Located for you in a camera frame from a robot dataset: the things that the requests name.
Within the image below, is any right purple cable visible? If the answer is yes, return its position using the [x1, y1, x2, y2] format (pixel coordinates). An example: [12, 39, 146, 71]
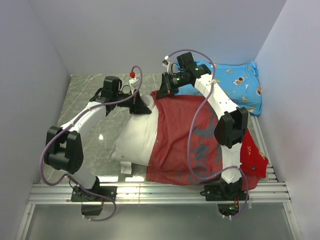
[162, 49, 250, 220]

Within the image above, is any red pillowcase with grey print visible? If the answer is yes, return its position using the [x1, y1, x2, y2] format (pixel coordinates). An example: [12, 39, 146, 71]
[145, 90, 269, 190]

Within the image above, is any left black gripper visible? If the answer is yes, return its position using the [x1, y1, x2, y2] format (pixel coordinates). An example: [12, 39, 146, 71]
[114, 89, 153, 116]

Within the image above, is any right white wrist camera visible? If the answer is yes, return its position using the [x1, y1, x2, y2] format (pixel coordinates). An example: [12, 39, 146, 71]
[162, 55, 173, 74]

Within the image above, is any aluminium rail frame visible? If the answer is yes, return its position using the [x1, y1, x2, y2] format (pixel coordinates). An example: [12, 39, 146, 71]
[16, 114, 303, 240]

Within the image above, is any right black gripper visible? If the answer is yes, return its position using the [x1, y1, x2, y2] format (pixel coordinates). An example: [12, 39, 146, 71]
[155, 72, 188, 100]

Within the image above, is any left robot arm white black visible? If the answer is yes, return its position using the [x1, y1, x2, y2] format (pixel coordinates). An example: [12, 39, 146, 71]
[38, 75, 151, 201]

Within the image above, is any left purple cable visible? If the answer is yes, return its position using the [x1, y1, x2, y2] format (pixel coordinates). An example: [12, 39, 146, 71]
[39, 65, 144, 223]

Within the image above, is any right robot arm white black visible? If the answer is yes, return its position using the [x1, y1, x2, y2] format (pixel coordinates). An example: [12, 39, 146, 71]
[156, 49, 249, 200]

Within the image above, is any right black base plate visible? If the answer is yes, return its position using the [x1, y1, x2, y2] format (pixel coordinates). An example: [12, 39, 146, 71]
[200, 184, 247, 202]

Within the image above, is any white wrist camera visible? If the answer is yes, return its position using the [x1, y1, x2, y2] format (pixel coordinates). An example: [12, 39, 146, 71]
[162, 55, 173, 74]
[129, 71, 141, 94]

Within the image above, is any right control board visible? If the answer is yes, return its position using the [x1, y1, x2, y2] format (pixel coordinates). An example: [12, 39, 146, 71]
[217, 203, 240, 217]

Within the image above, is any white pillow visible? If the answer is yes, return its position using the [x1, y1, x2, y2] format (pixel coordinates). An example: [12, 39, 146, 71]
[111, 95, 159, 175]

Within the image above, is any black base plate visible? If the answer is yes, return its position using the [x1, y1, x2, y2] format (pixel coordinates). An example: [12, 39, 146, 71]
[70, 186, 117, 202]
[200, 184, 247, 202]

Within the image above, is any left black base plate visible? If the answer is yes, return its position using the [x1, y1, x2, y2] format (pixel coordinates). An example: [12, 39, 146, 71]
[70, 186, 117, 202]

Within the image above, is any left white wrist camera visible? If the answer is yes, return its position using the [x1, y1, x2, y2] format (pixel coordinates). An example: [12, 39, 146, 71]
[129, 71, 141, 94]

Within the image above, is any blue cartoon print pillow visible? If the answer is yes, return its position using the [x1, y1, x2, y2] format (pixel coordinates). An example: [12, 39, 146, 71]
[177, 60, 263, 116]

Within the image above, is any purple cable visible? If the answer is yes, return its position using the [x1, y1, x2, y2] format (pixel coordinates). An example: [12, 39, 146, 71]
[39, 65, 144, 223]
[162, 49, 250, 220]

